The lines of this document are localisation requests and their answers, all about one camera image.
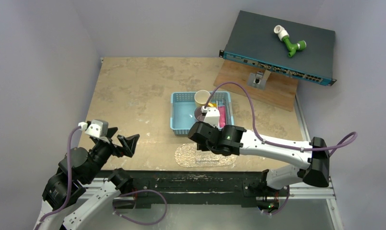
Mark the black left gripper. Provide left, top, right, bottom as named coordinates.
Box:
left=84, top=126, right=139, bottom=182

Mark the clear textured square dish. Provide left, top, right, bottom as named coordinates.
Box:
left=194, top=156, right=220, bottom=167

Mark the purple mug black handle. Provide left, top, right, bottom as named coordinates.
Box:
left=194, top=106, right=207, bottom=121

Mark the textured clear oval tray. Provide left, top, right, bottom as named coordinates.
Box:
left=175, top=143, right=237, bottom=168

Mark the yellow mug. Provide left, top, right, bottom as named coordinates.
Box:
left=194, top=90, right=211, bottom=107

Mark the light blue perforated basket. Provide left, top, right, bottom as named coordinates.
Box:
left=170, top=91, right=234, bottom=136

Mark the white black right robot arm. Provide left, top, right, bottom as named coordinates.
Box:
left=187, top=121, right=329, bottom=195

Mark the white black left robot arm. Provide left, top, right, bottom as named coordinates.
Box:
left=34, top=125, right=140, bottom=230

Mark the pink toothpaste tube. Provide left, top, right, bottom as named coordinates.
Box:
left=218, top=106, right=226, bottom=128

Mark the wooden board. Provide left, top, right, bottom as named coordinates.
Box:
left=214, top=60, right=299, bottom=111

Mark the green white pipe fitting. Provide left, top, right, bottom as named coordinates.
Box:
left=273, top=25, right=307, bottom=58

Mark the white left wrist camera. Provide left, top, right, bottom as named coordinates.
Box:
left=78, top=119, right=109, bottom=143

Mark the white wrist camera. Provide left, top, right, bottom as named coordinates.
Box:
left=78, top=119, right=109, bottom=143
left=201, top=106, right=220, bottom=128

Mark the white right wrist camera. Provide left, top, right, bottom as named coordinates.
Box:
left=201, top=106, right=220, bottom=128

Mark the black metal base frame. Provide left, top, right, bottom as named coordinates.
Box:
left=94, top=170, right=295, bottom=209

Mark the grey metal camera mount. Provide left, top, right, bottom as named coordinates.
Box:
left=247, top=70, right=271, bottom=90

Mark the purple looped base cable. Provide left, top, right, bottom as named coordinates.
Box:
left=112, top=188, right=168, bottom=226

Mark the dark grey network switch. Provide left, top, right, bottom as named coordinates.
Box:
left=219, top=11, right=337, bottom=86

